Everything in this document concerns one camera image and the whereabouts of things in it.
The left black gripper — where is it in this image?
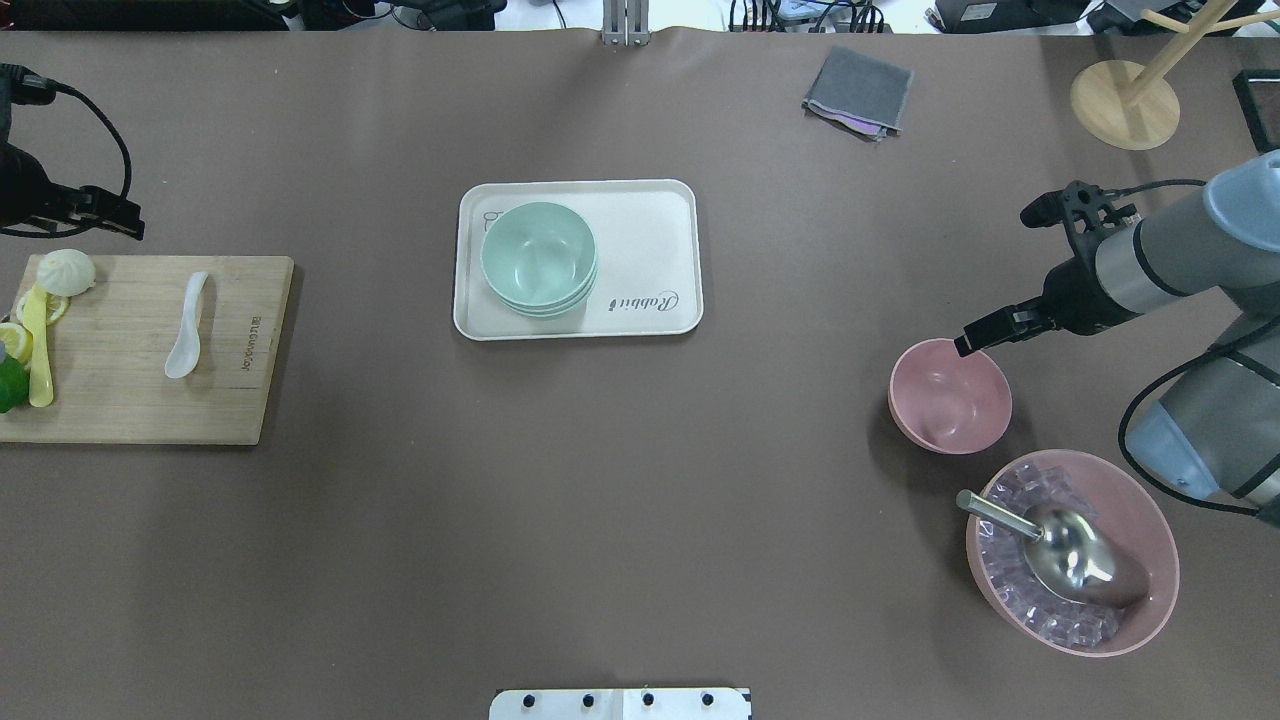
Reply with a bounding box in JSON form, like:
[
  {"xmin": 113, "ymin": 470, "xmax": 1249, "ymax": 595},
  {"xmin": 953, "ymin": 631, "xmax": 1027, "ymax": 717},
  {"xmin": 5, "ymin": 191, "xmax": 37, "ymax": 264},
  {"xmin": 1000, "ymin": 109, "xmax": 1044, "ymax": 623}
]
[{"xmin": 1, "ymin": 145, "xmax": 145, "ymax": 241}]

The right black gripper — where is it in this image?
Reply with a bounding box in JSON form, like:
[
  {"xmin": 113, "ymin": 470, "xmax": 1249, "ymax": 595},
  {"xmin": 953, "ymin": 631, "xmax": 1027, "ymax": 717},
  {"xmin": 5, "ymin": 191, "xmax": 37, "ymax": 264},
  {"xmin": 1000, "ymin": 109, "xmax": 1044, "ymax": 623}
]
[{"xmin": 954, "ymin": 181, "xmax": 1139, "ymax": 357}]

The small pink bowl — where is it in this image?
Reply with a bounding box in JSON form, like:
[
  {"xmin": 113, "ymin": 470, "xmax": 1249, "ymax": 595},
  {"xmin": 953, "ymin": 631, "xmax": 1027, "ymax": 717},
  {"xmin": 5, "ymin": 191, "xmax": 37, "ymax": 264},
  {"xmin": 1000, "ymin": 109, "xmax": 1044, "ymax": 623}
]
[{"xmin": 887, "ymin": 338, "xmax": 1012, "ymax": 455}]

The white ceramic spoon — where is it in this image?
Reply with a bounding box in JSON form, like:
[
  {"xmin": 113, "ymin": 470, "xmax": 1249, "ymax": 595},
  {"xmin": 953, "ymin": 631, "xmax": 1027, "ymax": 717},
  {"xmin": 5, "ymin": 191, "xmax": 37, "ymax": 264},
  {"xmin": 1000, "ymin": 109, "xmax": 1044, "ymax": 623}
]
[{"xmin": 164, "ymin": 272, "xmax": 209, "ymax": 380}]

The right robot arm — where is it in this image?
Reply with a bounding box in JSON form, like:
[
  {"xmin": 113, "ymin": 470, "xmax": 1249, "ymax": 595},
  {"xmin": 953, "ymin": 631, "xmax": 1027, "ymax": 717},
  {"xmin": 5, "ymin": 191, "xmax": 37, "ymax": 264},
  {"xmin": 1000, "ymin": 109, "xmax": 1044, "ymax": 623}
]
[{"xmin": 954, "ymin": 150, "xmax": 1279, "ymax": 527}]

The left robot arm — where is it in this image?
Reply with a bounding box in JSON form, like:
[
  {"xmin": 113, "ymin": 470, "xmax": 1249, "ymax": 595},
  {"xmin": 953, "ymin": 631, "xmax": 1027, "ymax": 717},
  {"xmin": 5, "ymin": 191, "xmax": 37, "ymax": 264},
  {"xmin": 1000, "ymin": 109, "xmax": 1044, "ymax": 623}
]
[{"xmin": 1, "ymin": 63, "xmax": 145, "ymax": 241}]

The yellow plastic spoon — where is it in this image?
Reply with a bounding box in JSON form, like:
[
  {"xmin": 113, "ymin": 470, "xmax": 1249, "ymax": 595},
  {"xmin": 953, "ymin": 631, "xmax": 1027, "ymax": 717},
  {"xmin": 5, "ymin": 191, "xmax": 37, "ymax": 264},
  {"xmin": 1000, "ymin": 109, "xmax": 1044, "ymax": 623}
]
[{"xmin": 20, "ymin": 284, "xmax": 54, "ymax": 407}]

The large pink ice bowl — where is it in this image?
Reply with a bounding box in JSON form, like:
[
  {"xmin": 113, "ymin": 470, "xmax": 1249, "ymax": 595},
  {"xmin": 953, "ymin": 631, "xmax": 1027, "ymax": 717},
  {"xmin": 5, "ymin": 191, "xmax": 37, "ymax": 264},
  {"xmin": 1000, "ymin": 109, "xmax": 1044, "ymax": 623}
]
[{"xmin": 965, "ymin": 448, "xmax": 1180, "ymax": 659}]

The top green bowl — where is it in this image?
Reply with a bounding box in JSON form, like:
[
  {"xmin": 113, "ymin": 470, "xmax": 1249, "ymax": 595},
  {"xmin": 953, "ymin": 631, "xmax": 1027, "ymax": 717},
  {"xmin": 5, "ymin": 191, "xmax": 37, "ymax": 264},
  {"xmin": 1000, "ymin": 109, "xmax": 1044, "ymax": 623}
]
[{"xmin": 480, "ymin": 201, "xmax": 600, "ymax": 310}]

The lemon slice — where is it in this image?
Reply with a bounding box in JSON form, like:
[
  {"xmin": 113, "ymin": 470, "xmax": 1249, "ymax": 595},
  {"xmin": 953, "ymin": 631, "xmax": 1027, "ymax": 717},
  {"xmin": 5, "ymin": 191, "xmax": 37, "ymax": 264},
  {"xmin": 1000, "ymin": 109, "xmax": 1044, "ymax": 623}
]
[{"xmin": 0, "ymin": 322, "xmax": 35, "ymax": 366}]

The bamboo cutting board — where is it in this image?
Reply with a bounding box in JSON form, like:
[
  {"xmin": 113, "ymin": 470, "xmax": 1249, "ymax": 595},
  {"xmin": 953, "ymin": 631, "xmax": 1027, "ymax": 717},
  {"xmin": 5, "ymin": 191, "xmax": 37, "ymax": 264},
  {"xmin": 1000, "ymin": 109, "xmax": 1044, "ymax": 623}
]
[{"xmin": 1, "ymin": 255, "xmax": 294, "ymax": 446}]

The green lime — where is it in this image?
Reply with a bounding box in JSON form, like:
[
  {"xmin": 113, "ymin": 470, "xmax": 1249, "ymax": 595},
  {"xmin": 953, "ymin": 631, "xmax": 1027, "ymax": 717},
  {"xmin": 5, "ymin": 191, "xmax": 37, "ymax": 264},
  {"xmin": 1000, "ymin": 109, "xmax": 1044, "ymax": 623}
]
[{"xmin": 0, "ymin": 354, "xmax": 29, "ymax": 414}]

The metal ice scoop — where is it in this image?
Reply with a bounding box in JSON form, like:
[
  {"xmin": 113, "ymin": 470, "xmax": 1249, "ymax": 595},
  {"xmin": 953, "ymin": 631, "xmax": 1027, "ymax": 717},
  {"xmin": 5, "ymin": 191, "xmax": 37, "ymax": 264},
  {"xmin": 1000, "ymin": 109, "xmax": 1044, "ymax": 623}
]
[{"xmin": 956, "ymin": 489, "xmax": 1149, "ymax": 609}]

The wooden mug tree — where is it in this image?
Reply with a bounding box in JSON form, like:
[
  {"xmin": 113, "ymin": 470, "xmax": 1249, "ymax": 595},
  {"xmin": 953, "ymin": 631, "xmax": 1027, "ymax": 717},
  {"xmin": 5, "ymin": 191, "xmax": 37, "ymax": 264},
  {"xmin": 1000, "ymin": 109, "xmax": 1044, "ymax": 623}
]
[{"xmin": 1070, "ymin": 1, "xmax": 1279, "ymax": 151}]

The grey folded cloth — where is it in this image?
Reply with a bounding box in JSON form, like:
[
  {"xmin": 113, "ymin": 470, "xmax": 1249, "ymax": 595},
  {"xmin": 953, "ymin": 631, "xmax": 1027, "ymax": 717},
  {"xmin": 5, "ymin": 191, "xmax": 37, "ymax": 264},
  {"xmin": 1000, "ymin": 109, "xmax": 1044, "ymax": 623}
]
[{"xmin": 801, "ymin": 47, "xmax": 915, "ymax": 142}]

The cream serving tray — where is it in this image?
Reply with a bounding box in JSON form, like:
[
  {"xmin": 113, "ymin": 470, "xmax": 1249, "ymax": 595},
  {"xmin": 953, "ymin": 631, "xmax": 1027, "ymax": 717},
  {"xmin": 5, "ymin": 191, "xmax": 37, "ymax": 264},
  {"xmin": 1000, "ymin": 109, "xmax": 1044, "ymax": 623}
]
[{"xmin": 453, "ymin": 179, "xmax": 703, "ymax": 341}]

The aluminium frame post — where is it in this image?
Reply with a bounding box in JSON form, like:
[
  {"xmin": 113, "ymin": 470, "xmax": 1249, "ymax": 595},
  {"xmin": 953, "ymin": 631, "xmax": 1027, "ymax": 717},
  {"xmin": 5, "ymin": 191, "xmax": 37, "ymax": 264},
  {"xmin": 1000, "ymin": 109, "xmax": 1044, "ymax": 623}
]
[{"xmin": 602, "ymin": 0, "xmax": 652, "ymax": 47}]

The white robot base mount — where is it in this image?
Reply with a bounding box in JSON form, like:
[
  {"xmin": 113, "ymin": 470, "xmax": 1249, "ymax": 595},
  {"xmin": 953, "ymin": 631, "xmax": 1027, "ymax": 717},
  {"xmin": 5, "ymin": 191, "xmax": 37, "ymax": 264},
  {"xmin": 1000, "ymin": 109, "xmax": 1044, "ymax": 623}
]
[{"xmin": 488, "ymin": 687, "xmax": 753, "ymax": 719}]

